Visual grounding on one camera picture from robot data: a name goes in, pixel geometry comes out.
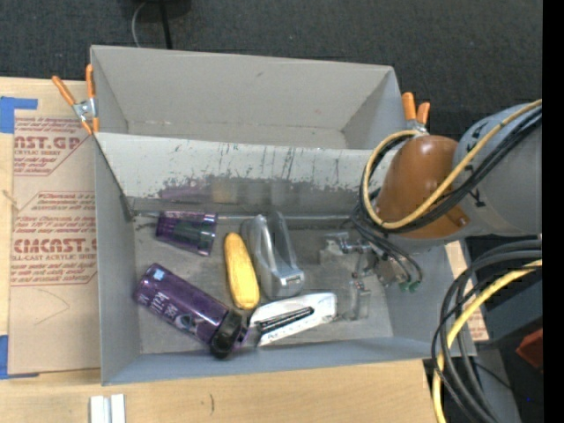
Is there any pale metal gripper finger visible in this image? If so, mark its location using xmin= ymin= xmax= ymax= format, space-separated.
xmin=318 ymin=231 xmax=353 ymax=264
xmin=350 ymin=277 xmax=372 ymax=322

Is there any brown cardboard board red print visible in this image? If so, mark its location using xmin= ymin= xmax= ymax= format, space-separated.
xmin=0 ymin=76 xmax=103 ymax=377

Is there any grey metal bin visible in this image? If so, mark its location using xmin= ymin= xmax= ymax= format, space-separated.
xmin=89 ymin=45 xmax=478 ymax=386

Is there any yellow toy corn cob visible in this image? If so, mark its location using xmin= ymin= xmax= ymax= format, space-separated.
xmin=223 ymin=232 xmax=262 ymax=311

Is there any grey tape dispenser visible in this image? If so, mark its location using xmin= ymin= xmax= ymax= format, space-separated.
xmin=240 ymin=211 xmax=307 ymax=301

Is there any purple bottle with black cap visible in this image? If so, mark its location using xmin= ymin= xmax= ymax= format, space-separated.
xmin=132 ymin=262 xmax=250 ymax=361

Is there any purple clear cup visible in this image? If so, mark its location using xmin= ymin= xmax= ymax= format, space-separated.
xmin=154 ymin=210 xmax=219 ymax=257

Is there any white stapler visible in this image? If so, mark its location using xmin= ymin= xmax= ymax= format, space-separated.
xmin=249 ymin=292 xmax=339 ymax=348

